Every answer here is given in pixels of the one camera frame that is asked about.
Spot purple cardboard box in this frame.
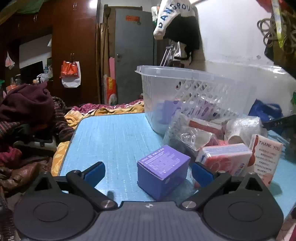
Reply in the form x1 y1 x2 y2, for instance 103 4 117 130
137 145 190 201

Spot clear crinkled plastic bag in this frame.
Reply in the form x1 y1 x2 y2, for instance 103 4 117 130
163 113 219 159

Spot dark red wooden wardrobe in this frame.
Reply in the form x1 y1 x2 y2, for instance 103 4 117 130
11 1 100 106

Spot coiled rope bundle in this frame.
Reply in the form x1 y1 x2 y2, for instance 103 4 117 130
257 17 284 48

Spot dark maroon clothes pile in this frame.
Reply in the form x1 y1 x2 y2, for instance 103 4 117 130
0 82 56 144

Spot black hanging garment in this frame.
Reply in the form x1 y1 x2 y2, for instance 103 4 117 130
164 15 200 60

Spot white tote bag blue letters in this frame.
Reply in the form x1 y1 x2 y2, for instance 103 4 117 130
154 0 195 40

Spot orange white hanging bag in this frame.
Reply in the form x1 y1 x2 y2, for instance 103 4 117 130
60 61 81 88

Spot white plastic perforated basket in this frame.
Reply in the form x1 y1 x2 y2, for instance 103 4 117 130
136 65 256 135

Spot grey metal door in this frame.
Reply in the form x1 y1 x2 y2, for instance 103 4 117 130
115 9 154 103

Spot red pink tissue pack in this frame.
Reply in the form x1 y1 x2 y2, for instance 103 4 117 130
196 143 252 176

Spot blue printed shopping bag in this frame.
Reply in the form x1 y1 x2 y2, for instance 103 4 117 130
248 99 283 123

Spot clear bag of white items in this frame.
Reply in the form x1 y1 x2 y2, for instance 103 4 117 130
224 116 262 147

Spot white thank you card box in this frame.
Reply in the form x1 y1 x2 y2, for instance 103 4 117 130
245 134 283 186

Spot pink floral bedsheet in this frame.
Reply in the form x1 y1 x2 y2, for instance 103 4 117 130
71 99 144 114

